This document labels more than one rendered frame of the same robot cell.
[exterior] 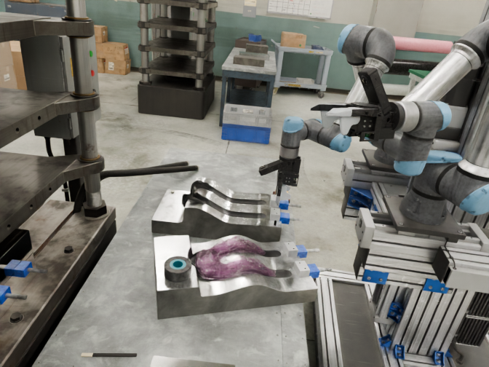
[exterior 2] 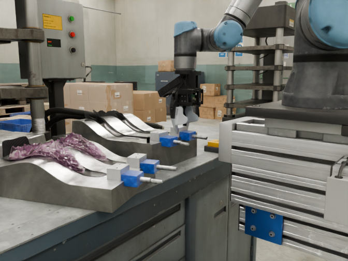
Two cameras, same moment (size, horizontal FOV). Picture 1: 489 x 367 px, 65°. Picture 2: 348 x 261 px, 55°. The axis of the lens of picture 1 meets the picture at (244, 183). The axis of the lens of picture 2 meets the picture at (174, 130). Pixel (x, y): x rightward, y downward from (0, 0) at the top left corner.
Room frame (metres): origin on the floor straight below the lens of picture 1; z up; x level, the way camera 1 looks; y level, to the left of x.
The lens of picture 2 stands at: (0.46, -0.77, 1.10)
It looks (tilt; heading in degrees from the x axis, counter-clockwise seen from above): 10 degrees down; 35
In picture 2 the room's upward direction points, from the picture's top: straight up
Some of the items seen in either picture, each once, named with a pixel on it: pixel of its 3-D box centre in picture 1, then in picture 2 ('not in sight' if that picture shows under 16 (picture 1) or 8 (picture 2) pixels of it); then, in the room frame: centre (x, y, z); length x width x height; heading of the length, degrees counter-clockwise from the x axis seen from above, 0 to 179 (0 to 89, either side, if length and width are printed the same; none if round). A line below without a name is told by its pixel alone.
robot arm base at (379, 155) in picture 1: (393, 149); not in sight; (1.68, -0.67, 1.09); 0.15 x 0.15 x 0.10
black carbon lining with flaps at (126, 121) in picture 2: (224, 199); (122, 124); (1.35, 0.07, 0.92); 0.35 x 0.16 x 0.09; 90
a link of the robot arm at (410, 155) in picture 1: (408, 150); not in sight; (0.98, -0.43, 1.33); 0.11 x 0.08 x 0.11; 22
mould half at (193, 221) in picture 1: (220, 207); (122, 135); (1.36, 0.09, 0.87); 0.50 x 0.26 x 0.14; 90
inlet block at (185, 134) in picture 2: (285, 204); (190, 135); (1.40, -0.18, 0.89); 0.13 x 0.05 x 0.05; 90
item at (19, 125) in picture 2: not in sight; (22, 129); (2.99, 3.58, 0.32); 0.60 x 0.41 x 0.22; 96
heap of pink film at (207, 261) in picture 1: (234, 256); (55, 148); (1.01, 0.01, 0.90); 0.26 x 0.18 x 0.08; 107
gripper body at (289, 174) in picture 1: (287, 170); (187, 88); (1.40, -0.17, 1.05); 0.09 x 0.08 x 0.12; 90
